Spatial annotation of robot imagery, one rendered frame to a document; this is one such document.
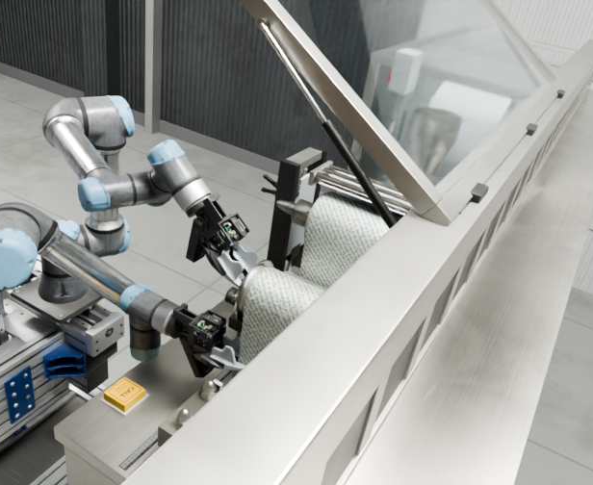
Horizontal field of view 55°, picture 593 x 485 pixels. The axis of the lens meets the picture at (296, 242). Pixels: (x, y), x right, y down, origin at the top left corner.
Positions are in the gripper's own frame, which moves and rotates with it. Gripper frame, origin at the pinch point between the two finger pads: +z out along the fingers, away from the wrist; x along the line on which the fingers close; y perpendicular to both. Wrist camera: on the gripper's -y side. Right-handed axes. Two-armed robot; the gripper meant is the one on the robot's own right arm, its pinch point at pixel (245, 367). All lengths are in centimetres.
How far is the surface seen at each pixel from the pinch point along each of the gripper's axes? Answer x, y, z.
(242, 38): 307, -7, -219
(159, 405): -6.7, -19.0, -18.7
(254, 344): -0.3, 7.7, 1.7
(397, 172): -14, 61, 27
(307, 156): 41, 35, -13
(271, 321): -0.2, 15.8, 4.9
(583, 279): 310, -101, 78
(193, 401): -10.4, -6.0, -5.9
